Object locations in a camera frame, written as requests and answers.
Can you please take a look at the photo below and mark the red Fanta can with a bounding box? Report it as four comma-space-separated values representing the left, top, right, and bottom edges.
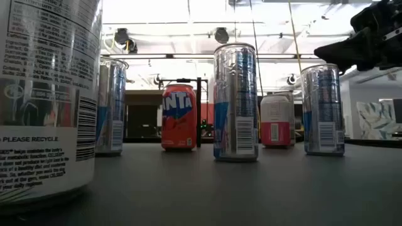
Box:
160, 83, 198, 152

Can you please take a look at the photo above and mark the black wall monitor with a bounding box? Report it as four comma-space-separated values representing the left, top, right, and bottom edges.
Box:
393, 98, 402, 124

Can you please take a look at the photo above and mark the ceiling light strip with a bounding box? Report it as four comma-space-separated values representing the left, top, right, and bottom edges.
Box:
108, 53, 167, 59
172, 53, 215, 59
258, 53, 296, 59
300, 53, 326, 60

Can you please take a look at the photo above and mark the thin black hanging cable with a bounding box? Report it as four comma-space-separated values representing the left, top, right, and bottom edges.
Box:
232, 0, 237, 44

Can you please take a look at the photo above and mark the white can red base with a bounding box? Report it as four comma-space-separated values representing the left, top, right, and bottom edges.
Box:
260, 94, 291, 148

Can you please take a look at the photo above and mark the background robot with green lights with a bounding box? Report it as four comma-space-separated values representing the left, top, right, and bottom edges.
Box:
200, 119, 215, 138

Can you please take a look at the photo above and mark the white Celsius can black lid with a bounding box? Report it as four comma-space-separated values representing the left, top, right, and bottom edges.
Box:
0, 0, 104, 210

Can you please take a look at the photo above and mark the abstract wall painting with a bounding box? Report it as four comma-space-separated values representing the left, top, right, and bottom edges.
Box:
356, 99, 402, 141

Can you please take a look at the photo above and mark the black aluminium table frame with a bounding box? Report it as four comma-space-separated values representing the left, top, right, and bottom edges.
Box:
123, 135, 402, 149

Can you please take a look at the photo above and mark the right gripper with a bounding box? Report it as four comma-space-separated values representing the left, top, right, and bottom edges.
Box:
313, 0, 402, 75

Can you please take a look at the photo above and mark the yellow cable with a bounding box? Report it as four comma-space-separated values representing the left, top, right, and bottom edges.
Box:
287, 0, 303, 73

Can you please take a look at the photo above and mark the red background panel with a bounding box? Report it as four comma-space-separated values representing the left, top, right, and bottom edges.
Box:
201, 102, 215, 126

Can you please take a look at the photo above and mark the wooden shelf board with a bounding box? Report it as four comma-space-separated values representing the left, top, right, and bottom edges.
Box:
124, 89, 164, 107

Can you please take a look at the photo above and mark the silver blue Red Bull can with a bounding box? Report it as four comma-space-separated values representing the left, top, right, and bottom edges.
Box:
213, 42, 259, 163
300, 63, 346, 157
95, 56, 130, 157

